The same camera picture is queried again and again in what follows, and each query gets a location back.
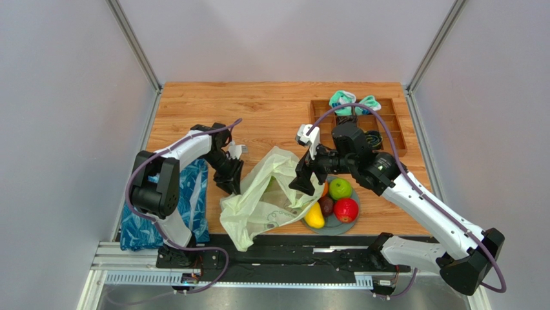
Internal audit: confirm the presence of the blue leaf-pattern cloth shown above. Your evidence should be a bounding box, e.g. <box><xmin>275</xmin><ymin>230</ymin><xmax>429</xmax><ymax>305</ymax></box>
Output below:
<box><xmin>119</xmin><ymin>159</ymin><xmax>210</xmax><ymax>251</ymax></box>

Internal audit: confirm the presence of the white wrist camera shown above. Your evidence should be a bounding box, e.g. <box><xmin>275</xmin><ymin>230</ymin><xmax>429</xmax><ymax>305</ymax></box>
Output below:
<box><xmin>295</xmin><ymin>124</ymin><xmax>320</xmax><ymax>160</ymax></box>
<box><xmin>228</xmin><ymin>141</ymin><xmax>248</xmax><ymax>160</ymax></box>

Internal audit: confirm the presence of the teal white sock right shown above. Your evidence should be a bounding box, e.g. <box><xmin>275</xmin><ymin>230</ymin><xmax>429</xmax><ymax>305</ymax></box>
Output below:
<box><xmin>354</xmin><ymin>95</ymin><xmax>382</xmax><ymax>116</ymax></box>

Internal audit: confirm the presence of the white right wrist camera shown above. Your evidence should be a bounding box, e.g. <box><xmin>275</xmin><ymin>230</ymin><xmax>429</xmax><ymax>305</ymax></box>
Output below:
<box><xmin>295</xmin><ymin>124</ymin><xmax>320</xmax><ymax>160</ymax></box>

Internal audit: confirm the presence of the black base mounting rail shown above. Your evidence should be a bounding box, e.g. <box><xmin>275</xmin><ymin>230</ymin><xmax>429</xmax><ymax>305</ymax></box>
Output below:
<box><xmin>156</xmin><ymin>234</ymin><xmax>414</xmax><ymax>284</ymax></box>

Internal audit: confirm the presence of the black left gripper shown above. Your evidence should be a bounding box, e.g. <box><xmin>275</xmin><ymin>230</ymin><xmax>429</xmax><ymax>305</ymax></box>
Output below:
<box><xmin>202</xmin><ymin>150</ymin><xmax>244</xmax><ymax>198</ymax></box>

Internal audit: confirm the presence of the red fake fruit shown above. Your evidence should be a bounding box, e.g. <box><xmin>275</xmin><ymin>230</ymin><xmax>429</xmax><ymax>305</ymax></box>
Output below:
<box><xmin>334</xmin><ymin>198</ymin><xmax>359</xmax><ymax>223</ymax></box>

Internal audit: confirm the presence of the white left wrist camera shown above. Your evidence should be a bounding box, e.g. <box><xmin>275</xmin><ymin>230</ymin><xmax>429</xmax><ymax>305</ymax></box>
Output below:
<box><xmin>228</xmin><ymin>141</ymin><xmax>248</xmax><ymax>160</ymax></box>

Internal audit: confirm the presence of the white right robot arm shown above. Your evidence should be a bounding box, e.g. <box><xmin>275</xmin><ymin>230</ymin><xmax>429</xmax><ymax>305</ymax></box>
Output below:
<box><xmin>289</xmin><ymin>123</ymin><xmax>505</xmax><ymax>296</ymax></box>

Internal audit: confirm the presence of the teal white sock left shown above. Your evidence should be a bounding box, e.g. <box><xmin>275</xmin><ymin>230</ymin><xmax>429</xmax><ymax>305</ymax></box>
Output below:
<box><xmin>329</xmin><ymin>90</ymin><xmax>356</xmax><ymax>116</ymax></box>

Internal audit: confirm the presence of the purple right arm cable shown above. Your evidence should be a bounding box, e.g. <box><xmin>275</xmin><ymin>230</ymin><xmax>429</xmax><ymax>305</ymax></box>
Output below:
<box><xmin>305</xmin><ymin>102</ymin><xmax>508</xmax><ymax>300</ymax></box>

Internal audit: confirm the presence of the teal white sock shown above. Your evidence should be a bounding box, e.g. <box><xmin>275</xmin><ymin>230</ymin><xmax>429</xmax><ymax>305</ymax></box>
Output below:
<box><xmin>329</xmin><ymin>90</ymin><xmax>356</xmax><ymax>116</ymax></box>
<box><xmin>354</xmin><ymin>95</ymin><xmax>382</xmax><ymax>116</ymax></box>

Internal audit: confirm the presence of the orange fake orange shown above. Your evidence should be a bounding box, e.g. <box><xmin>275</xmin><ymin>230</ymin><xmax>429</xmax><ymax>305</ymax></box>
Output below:
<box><xmin>321</xmin><ymin>181</ymin><xmax>329</xmax><ymax>197</ymax></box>

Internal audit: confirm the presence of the yellow fake mango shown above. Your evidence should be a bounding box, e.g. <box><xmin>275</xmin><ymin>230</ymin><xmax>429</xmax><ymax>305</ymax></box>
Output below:
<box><xmin>303</xmin><ymin>202</ymin><xmax>325</xmax><ymax>229</ymax></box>

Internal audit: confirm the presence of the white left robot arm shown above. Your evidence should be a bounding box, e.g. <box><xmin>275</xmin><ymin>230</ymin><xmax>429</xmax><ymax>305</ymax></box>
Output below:
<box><xmin>125</xmin><ymin>119</ymin><xmax>244</xmax><ymax>268</ymax></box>

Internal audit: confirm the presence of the green fake apple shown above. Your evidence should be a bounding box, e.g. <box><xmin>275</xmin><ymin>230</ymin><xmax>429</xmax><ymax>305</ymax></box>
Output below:
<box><xmin>329</xmin><ymin>178</ymin><xmax>353</xmax><ymax>201</ymax></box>

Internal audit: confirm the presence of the brown compartment tray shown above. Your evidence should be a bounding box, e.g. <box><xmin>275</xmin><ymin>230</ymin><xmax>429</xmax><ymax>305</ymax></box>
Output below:
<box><xmin>309</xmin><ymin>98</ymin><xmax>408</xmax><ymax>158</ymax></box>

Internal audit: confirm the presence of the pale yellow plastic bag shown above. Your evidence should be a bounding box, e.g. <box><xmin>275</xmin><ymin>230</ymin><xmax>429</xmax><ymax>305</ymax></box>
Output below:
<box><xmin>219</xmin><ymin>147</ymin><xmax>323</xmax><ymax>252</ymax></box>

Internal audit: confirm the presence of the dark red fake plum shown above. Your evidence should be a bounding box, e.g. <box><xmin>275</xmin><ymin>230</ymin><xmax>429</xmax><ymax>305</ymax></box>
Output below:
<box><xmin>318</xmin><ymin>196</ymin><xmax>334</xmax><ymax>218</ymax></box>

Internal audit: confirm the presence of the grey round plate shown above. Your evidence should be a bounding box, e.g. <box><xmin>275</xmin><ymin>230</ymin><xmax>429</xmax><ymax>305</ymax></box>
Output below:
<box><xmin>301</xmin><ymin>176</ymin><xmax>361</xmax><ymax>236</ymax></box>

